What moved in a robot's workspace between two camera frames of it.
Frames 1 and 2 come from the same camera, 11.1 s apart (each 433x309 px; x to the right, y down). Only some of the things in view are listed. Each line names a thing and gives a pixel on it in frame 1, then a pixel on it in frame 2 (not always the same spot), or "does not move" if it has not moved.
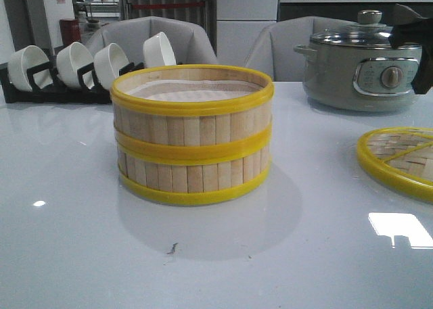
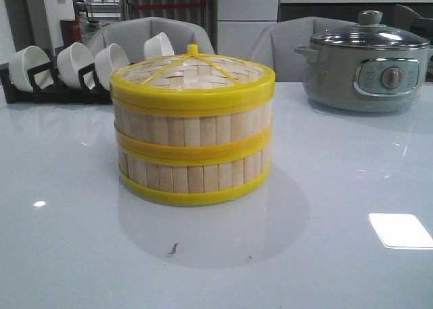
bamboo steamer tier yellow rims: x=191 y=113 does not move
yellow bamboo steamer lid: x=400 y=157 to x=192 y=85
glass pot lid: x=369 y=32 does not move
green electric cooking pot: x=358 y=76 does not move
